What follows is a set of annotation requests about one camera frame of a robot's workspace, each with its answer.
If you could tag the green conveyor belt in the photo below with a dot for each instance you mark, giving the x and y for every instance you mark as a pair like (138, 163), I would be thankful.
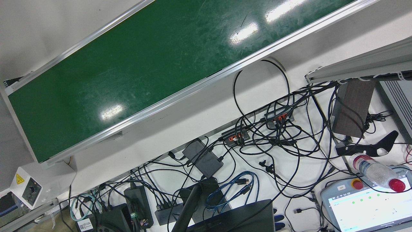
(193, 42)

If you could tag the black computer monitor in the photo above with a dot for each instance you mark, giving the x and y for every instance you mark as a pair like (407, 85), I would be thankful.
(241, 219)

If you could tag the black curved bracket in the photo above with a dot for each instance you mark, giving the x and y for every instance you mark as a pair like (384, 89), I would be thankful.
(360, 149)

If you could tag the white conveyor control box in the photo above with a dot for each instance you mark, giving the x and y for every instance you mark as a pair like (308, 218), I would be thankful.
(48, 180)

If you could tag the dark electrical box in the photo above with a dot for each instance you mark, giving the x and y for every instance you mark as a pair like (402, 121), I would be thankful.
(8, 209)

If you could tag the black monitor stand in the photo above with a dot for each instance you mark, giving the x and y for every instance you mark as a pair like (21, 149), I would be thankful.
(190, 206)

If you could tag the dark grey power adapter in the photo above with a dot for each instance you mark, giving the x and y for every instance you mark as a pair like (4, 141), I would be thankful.
(202, 158)

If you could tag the grey teach pendant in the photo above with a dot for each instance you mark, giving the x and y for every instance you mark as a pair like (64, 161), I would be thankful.
(370, 212)

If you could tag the brown wooden block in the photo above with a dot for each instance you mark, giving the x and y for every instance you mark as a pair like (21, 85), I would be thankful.
(352, 109)

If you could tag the aluminium frame rail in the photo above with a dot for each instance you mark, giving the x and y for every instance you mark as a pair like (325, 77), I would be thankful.
(29, 217)

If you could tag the clear water bottle red cap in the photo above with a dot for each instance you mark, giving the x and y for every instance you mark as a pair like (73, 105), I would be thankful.
(375, 172)

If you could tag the black device white label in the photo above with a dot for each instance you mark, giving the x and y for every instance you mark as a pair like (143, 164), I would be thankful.
(112, 219)

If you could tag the black power brick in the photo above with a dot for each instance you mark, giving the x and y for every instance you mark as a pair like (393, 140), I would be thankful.
(136, 203)

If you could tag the aluminium profile post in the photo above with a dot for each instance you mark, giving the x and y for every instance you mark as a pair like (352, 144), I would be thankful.
(363, 66)

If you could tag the grey vented device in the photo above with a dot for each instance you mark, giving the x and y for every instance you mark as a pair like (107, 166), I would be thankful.
(399, 100)

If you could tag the black multiport hub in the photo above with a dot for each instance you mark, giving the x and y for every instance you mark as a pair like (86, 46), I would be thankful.
(165, 214)

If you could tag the black usb hub orange ports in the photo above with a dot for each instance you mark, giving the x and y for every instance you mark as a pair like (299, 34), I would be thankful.
(235, 135)
(276, 116)

